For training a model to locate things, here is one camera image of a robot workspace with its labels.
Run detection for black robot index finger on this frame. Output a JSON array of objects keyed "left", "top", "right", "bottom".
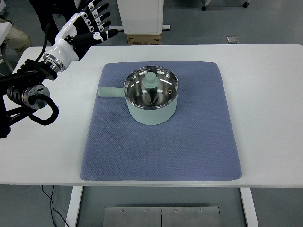
[{"left": 93, "top": 20, "right": 111, "bottom": 32}]

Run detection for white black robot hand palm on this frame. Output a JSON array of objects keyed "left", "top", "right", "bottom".
[{"left": 43, "top": 13, "right": 88, "bottom": 71}]

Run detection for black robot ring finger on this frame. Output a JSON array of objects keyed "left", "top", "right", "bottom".
[{"left": 87, "top": 2, "right": 109, "bottom": 18}]

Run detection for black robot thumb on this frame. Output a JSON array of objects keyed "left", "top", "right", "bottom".
[{"left": 70, "top": 29, "right": 118, "bottom": 45}]

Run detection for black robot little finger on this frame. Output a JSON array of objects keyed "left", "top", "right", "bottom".
[{"left": 81, "top": 0, "right": 104, "bottom": 13}]

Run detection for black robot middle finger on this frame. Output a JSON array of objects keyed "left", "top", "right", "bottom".
[{"left": 90, "top": 12, "right": 110, "bottom": 25}]

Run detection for green pot with handle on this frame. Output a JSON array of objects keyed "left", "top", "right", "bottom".
[{"left": 98, "top": 66, "right": 179, "bottom": 125}]

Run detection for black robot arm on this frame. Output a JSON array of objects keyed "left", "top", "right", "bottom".
[{"left": 0, "top": 0, "right": 118, "bottom": 138}]

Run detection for brown cardboard box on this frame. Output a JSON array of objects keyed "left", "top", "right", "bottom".
[{"left": 127, "top": 34, "right": 162, "bottom": 45}]

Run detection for person in khaki trousers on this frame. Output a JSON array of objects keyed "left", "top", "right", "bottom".
[{"left": 0, "top": 15, "right": 32, "bottom": 57}]

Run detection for glass lid with green knob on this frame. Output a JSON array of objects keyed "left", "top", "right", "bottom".
[{"left": 123, "top": 66, "right": 178, "bottom": 110}]

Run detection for chair caster wheels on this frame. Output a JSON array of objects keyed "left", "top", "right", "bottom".
[{"left": 200, "top": 0, "right": 250, "bottom": 11}]

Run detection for metal floor socket plate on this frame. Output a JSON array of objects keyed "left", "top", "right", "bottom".
[{"left": 226, "top": 35, "right": 240, "bottom": 44}]

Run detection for blue textured mat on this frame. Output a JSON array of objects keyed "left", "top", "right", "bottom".
[{"left": 80, "top": 61, "right": 242, "bottom": 181}]

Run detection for white left table leg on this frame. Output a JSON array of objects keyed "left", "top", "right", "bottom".
[{"left": 64, "top": 186, "right": 84, "bottom": 227}]

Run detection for white table leg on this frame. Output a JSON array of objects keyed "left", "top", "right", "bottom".
[
  {"left": 64, "top": 186, "right": 84, "bottom": 227},
  {"left": 240, "top": 187, "right": 259, "bottom": 227}
]

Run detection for white right table leg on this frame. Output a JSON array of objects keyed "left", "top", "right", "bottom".
[{"left": 240, "top": 187, "right": 259, "bottom": 227}]

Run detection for white pedestal cabinet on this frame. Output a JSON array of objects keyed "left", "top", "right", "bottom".
[{"left": 109, "top": 0, "right": 170, "bottom": 35}]

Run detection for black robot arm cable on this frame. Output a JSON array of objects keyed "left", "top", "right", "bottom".
[{"left": 28, "top": 23, "right": 59, "bottom": 126}]

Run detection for black floor cable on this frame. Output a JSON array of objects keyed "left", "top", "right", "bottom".
[{"left": 41, "top": 185, "right": 70, "bottom": 227}]

